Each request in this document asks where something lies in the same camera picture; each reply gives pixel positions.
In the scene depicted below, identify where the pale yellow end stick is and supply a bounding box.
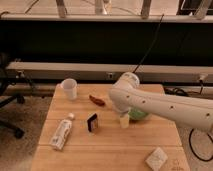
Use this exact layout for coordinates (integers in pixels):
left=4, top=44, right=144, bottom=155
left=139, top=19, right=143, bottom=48
left=120, top=114, right=129, bottom=129

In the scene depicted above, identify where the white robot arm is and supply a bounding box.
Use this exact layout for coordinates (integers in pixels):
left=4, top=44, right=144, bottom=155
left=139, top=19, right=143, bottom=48
left=109, top=72, right=213, bottom=133

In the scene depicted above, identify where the black standing eraser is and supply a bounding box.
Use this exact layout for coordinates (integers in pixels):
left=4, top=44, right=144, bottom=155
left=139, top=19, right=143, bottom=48
left=87, top=114, right=98, bottom=132

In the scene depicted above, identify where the green ceramic bowl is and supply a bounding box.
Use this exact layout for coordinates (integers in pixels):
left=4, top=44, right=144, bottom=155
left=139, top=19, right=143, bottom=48
left=128, top=108, right=147, bottom=121

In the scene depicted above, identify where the red chili pepper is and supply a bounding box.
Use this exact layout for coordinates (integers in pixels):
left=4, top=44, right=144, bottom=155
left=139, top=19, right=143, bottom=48
left=89, top=95, right=105, bottom=106

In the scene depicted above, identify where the white sponge block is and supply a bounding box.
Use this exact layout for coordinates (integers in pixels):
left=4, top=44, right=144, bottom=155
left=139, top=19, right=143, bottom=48
left=145, top=147, right=168, bottom=171

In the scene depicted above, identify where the white plastic bottle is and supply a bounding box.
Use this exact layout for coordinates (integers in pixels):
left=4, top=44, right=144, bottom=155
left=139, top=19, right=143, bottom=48
left=50, top=113, right=75, bottom=150

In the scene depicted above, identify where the white paper cup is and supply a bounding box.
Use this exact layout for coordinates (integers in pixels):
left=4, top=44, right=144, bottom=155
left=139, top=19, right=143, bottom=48
left=60, top=78, right=77, bottom=100

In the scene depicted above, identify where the black office chair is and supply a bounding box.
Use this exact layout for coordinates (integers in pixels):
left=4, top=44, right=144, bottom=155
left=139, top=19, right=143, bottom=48
left=0, top=52, right=26, bottom=140

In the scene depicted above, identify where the black hanging cable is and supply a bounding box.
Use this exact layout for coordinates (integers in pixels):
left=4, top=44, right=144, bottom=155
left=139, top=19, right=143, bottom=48
left=131, top=13, right=165, bottom=74

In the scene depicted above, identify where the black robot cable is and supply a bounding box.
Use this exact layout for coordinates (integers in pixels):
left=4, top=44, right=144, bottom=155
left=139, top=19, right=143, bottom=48
left=188, top=128, right=213, bottom=163

